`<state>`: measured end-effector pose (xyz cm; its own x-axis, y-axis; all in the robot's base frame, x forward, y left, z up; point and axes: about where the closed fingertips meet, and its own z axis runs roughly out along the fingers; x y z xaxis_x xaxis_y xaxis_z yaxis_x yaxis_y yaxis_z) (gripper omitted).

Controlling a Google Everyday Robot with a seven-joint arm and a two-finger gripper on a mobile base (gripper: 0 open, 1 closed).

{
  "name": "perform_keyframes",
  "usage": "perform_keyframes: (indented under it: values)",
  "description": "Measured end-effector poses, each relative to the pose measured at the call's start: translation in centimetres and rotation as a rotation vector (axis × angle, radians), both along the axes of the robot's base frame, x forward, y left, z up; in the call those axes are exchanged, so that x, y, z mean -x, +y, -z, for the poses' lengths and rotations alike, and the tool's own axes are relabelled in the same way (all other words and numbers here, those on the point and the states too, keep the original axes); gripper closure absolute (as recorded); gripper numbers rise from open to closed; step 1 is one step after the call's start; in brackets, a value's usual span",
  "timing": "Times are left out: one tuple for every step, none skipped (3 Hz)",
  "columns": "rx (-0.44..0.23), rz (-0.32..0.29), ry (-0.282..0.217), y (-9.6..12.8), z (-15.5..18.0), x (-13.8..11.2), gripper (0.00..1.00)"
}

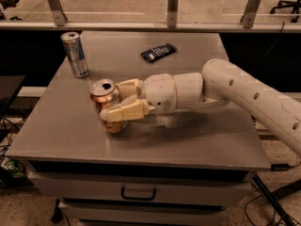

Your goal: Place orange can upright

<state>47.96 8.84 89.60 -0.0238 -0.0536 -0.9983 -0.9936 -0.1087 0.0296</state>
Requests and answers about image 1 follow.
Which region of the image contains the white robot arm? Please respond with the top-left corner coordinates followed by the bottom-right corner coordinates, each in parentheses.
top-left (99, 58), bottom-right (301, 156)

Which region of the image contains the middle metal railing bracket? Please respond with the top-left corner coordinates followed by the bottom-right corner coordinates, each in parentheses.
top-left (166, 0), bottom-right (179, 27)

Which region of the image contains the black drawer handle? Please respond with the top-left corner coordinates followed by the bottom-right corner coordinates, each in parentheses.
top-left (120, 186), bottom-right (157, 202)

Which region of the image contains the black tripod leg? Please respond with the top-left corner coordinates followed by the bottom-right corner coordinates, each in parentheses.
top-left (252, 175), bottom-right (296, 226)

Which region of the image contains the black floor cable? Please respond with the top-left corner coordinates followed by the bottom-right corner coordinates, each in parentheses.
top-left (244, 194), bottom-right (283, 226)

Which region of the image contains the metal railing bracket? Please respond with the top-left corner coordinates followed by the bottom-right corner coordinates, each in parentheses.
top-left (240, 0), bottom-right (261, 28)
top-left (166, 0), bottom-right (179, 27)
top-left (47, 0), bottom-right (67, 26)

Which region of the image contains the left metal railing bracket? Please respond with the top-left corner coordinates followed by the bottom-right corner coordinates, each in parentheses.
top-left (47, 0), bottom-right (67, 26)

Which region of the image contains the right metal railing bracket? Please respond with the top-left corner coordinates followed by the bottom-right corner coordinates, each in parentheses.
top-left (240, 0), bottom-right (261, 28)

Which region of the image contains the orange soda can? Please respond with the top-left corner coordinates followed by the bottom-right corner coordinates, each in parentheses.
top-left (90, 79), bottom-right (127, 134)

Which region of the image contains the black snack bar wrapper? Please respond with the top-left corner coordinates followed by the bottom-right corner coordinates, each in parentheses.
top-left (141, 43), bottom-right (177, 63)

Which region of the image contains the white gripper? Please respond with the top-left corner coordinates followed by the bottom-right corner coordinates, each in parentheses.
top-left (100, 73), bottom-right (177, 122)

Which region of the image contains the grey drawer cabinet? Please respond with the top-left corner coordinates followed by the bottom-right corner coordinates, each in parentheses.
top-left (8, 31), bottom-right (269, 226)

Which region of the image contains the silver blue energy drink can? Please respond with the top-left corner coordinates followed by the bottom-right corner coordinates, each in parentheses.
top-left (61, 32), bottom-right (88, 78)

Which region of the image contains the black office chair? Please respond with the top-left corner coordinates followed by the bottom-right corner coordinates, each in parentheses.
top-left (270, 0), bottom-right (301, 23)

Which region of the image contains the green snack bag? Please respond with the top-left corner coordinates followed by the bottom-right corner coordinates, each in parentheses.
top-left (1, 159), bottom-right (24, 178)

